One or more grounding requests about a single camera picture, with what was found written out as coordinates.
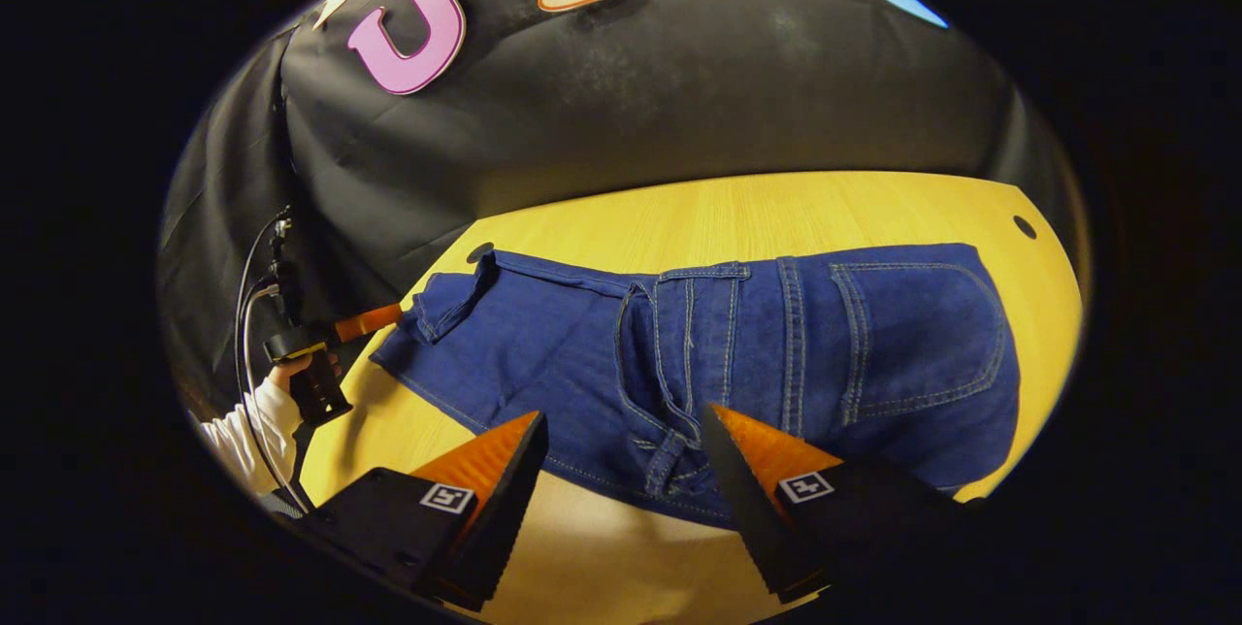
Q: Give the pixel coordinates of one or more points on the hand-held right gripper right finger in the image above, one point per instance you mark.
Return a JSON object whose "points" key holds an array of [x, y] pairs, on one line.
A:
{"points": [[742, 509]]}

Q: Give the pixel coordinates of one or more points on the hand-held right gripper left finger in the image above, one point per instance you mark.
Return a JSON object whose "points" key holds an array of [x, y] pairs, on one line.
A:
{"points": [[505, 509]]}

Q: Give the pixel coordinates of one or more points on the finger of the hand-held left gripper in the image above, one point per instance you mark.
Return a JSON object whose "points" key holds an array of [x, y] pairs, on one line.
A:
{"points": [[369, 322]]}

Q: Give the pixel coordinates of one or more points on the blue jeans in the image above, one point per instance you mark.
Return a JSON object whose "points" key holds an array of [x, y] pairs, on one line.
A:
{"points": [[873, 363]]}

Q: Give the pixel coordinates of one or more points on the black backdrop cloth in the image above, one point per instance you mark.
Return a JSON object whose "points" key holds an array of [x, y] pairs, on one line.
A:
{"points": [[631, 101]]}

